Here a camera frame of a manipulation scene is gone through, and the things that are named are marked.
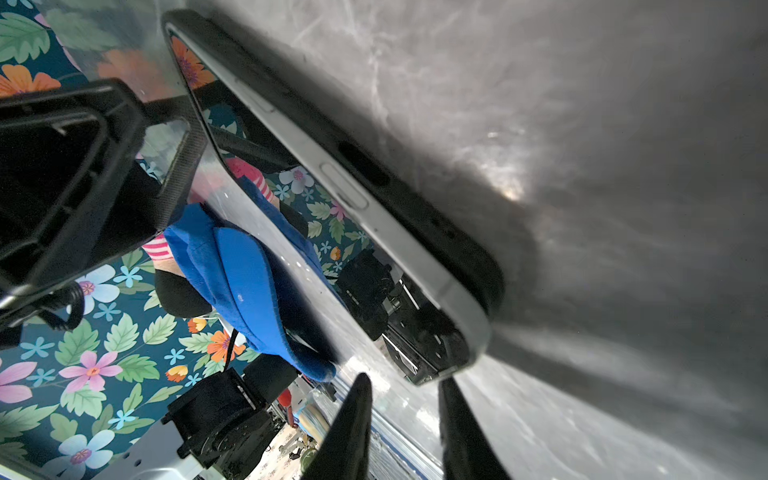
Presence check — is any silver-edged smartphone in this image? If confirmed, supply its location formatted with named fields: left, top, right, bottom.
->
left=163, top=26, right=490, bottom=385

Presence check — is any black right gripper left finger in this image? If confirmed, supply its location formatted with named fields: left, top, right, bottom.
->
left=302, top=373, right=373, bottom=480

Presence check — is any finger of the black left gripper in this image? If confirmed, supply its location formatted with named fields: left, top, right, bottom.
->
left=1, top=79, right=207, bottom=312

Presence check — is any black phone case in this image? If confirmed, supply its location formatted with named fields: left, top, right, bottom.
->
left=162, top=9, right=504, bottom=317

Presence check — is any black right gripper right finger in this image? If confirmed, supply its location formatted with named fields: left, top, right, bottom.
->
left=438, top=378, right=511, bottom=480

